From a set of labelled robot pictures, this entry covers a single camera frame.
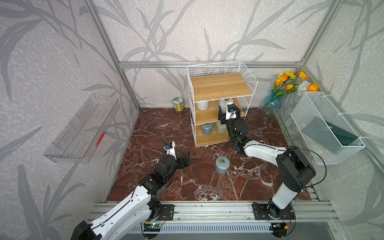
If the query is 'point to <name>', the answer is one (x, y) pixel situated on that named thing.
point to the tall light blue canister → (222, 163)
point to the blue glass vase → (272, 104)
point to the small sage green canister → (221, 128)
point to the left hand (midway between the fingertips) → (184, 153)
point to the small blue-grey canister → (207, 128)
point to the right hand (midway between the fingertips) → (227, 104)
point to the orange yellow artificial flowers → (287, 83)
